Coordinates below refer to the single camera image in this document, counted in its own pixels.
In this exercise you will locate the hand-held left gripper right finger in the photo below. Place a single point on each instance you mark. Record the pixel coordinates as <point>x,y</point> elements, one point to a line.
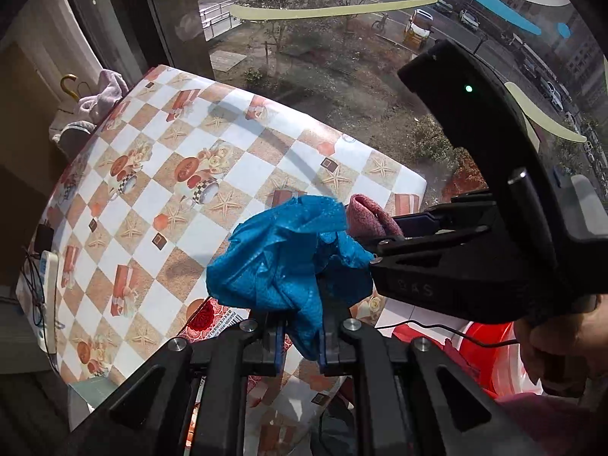
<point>324,347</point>

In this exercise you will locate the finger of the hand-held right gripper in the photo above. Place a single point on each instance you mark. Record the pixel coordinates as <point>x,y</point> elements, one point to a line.
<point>418,223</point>
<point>427,243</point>

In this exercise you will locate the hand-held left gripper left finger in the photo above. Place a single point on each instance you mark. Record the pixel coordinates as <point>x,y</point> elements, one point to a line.
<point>280,342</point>

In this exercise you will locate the pink knitted band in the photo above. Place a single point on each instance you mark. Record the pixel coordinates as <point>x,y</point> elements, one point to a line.
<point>368,216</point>

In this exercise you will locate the blue crinkled cloth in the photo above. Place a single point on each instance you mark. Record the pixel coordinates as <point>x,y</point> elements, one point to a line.
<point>275,266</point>

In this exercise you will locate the person's right hand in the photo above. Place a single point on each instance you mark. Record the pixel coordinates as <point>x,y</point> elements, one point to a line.
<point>560,346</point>

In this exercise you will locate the red flower printed box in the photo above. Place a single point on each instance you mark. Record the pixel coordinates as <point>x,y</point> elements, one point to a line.
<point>209,316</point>

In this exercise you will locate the person's leg in jeans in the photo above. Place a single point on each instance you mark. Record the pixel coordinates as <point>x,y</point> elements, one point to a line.
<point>332,432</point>

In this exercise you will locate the short yellow curved sticker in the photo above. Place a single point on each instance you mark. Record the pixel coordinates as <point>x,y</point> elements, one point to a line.
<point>546,121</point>

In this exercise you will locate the person's pink garment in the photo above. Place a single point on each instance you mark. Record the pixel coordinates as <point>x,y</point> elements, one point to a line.
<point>551,427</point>

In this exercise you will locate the checkered printed tablecloth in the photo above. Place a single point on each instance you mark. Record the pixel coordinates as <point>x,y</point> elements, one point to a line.
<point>156,199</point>

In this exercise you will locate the yellow three-wheeled vehicle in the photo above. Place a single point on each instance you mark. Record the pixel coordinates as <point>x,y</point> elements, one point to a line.
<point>419,26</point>

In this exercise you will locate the white parked car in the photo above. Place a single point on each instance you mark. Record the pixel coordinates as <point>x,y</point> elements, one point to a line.
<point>469,19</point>

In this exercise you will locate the long yellow curved sticker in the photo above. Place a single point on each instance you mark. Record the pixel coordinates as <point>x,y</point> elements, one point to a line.
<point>308,12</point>

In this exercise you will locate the white power strip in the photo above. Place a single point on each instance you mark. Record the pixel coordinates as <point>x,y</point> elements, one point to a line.
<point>47,285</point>

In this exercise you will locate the black power adapter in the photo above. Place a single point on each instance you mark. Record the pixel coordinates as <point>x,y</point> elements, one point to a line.
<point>45,236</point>

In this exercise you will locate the pink fluffy cloth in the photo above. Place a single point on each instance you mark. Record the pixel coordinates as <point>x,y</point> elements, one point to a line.
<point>104,97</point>

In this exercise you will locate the yellow hanger hook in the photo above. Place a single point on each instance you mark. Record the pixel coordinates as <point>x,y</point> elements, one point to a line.
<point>69,83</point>

